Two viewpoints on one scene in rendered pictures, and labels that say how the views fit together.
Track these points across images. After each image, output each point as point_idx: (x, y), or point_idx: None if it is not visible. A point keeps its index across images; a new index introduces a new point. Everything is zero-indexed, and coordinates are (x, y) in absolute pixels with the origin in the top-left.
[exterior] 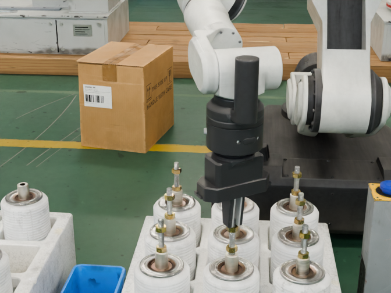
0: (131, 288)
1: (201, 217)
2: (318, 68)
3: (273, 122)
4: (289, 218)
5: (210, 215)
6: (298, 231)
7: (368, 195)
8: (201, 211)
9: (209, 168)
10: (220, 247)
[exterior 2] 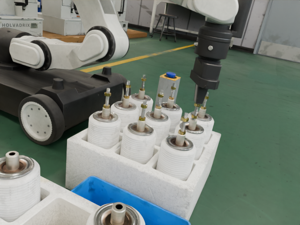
0: (154, 171)
1: (14, 140)
2: (91, 26)
3: (2, 73)
4: (149, 102)
5: (18, 138)
6: (173, 102)
7: (160, 81)
8: (8, 138)
9: (211, 70)
10: (165, 124)
